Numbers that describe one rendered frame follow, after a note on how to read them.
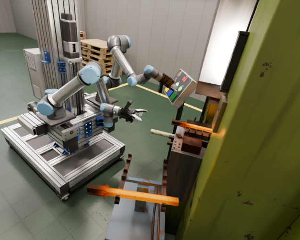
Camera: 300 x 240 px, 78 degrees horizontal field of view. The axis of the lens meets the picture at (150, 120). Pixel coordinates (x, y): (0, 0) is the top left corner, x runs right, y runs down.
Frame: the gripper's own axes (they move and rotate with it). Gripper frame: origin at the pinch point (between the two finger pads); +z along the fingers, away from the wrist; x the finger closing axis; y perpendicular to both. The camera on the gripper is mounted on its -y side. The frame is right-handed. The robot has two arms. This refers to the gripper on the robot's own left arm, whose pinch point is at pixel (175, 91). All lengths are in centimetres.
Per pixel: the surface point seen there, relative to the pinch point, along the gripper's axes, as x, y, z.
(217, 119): -82, 14, -17
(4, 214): -37, -166, -75
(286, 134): -105, 27, -10
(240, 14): -62, 55, -33
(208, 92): -57, 20, -13
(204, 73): -59, 26, -25
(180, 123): -46.2, -9.3, -5.4
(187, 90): -7.1, 8.1, 5.0
